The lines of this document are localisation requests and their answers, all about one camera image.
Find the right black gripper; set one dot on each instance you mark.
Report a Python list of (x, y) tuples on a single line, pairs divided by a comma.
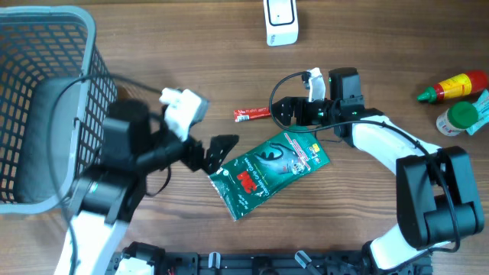
[(292, 101)]

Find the green lid jar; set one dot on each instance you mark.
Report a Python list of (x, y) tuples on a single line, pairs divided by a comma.
[(457, 119)]

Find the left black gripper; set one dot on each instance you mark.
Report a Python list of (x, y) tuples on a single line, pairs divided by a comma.
[(215, 155)]

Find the red coffee stick sachet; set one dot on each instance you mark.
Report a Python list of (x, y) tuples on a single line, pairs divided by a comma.
[(247, 114)]

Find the white barcode scanner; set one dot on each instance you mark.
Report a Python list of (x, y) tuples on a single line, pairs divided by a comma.
[(281, 21)]

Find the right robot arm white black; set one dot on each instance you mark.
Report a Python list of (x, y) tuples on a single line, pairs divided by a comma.
[(437, 196)]

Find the grey plastic mesh basket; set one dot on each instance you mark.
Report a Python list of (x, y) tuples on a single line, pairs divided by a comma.
[(55, 92)]

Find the red sauce bottle green cap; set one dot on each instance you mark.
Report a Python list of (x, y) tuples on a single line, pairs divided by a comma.
[(458, 86)]

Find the light teal tissue pack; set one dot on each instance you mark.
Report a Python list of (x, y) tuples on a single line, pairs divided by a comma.
[(482, 107)]

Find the green 3M gloves packet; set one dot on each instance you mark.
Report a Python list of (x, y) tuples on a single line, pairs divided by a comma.
[(251, 179)]

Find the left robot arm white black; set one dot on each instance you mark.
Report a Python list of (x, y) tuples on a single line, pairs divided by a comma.
[(136, 142)]

